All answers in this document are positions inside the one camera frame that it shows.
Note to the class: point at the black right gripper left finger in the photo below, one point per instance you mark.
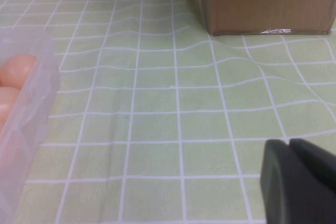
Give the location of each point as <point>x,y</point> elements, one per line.
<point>283,187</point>

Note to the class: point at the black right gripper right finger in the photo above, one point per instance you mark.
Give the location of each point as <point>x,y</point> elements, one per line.
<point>320,163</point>

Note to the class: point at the brown cardboard box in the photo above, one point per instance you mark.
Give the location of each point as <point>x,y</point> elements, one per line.
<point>262,3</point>

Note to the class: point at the clear plastic egg box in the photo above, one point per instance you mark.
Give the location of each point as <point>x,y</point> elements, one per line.
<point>39,82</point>

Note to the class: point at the orange plastic egg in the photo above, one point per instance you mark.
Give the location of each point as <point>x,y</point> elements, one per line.
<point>18,69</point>
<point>6,98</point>

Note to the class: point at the green checkered tablecloth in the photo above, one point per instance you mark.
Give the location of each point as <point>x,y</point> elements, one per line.
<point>157,103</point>

